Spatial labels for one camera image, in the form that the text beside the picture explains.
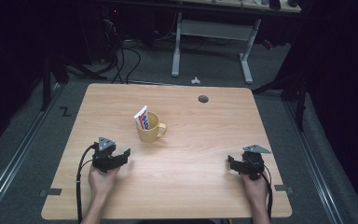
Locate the white toothpaste tube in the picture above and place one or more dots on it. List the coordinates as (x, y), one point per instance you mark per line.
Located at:
(142, 118)

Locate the black metal stand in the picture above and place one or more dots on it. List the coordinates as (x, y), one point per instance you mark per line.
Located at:
(46, 84)
(300, 102)

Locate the metal floor rail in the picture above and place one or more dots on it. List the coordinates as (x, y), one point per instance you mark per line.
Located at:
(18, 155)
(315, 168)

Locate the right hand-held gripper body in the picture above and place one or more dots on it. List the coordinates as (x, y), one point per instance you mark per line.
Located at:
(254, 161)

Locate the yellow mug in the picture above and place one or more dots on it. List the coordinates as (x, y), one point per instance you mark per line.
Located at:
(150, 135)

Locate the grey tape piece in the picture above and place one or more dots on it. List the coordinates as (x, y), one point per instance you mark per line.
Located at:
(51, 192)
(283, 188)

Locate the white scrap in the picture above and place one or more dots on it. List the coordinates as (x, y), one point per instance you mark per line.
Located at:
(195, 81)

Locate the grey table grommet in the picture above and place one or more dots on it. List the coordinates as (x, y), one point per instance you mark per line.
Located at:
(203, 99)

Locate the white-framed desk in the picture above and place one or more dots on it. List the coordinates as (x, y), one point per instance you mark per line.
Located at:
(214, 29)

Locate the person's left hand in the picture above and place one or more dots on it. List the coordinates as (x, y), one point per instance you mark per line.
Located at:
(101, 183)

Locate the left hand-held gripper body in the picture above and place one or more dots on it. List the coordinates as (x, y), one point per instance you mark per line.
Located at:
(104, 157)

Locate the person's right hand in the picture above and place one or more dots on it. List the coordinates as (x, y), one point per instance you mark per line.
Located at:
(256, 189)

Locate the small red object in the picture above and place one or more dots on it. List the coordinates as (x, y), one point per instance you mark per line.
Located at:
(268, 44)

